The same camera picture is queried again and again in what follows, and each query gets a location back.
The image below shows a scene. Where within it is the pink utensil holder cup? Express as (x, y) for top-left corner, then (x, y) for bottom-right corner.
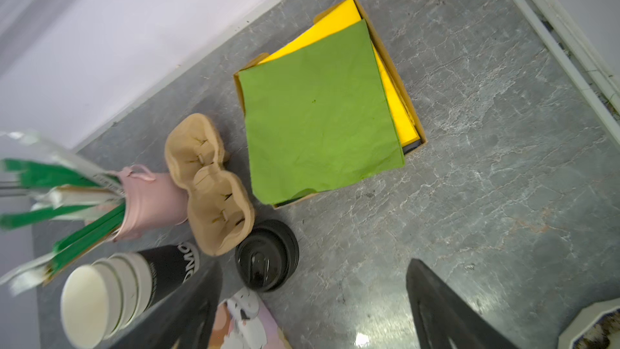
(114, 165), (188, 242)

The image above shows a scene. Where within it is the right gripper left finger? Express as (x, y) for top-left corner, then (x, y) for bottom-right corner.
(112, 261), (223, 349)

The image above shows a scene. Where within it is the cartoon animal paper gift bag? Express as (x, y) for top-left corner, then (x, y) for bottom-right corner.
(208, 287), (292, 349)

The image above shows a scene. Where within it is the potted green plant white pot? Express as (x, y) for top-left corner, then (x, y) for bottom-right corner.
(557, 298), (619, 349)

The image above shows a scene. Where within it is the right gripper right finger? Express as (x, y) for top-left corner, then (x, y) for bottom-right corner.
(406, 259), (515, 348)

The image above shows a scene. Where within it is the cardboard tray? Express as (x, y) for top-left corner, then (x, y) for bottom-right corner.
(233, 0), (428, 209)

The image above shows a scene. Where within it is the stack of black cup lids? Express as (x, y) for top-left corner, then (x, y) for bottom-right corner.
(235, 220), (300, 292)

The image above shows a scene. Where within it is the stack of paper coffee cups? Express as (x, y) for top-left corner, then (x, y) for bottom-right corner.
(61, 242), (200, 348)

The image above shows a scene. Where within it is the stack of pulp cup carriers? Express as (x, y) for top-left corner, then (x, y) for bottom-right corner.
(164, 113), (255, 256)

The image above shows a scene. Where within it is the wooden stir sticks bundle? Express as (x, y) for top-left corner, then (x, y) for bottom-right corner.
(1, 131), (129, 296)

